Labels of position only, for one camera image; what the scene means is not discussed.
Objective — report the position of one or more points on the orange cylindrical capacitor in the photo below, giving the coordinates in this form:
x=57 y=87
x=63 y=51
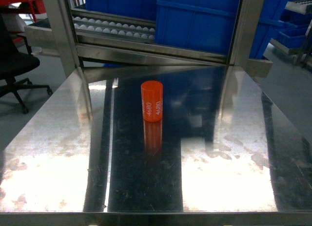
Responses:
x=152 y=100

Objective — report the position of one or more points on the large blue plastic crate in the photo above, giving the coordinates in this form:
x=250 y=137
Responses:
x=208 y=25

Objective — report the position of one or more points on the stainless steel flow rack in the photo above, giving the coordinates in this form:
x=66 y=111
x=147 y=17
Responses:
x=58 y=37

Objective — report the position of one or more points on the blue crate rear left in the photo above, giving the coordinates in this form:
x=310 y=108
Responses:
x=141 y=9

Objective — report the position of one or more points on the black office chair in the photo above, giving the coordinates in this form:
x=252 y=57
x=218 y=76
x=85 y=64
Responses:
x=14 y=63

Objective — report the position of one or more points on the small blue bin right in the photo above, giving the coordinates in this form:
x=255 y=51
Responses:
x=292 y=38

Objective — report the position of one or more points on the steel shelf rack right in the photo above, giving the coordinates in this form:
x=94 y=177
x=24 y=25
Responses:
x=303 y=54

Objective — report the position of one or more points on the red metal table frame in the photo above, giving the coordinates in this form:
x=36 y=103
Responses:
x=11 y=11

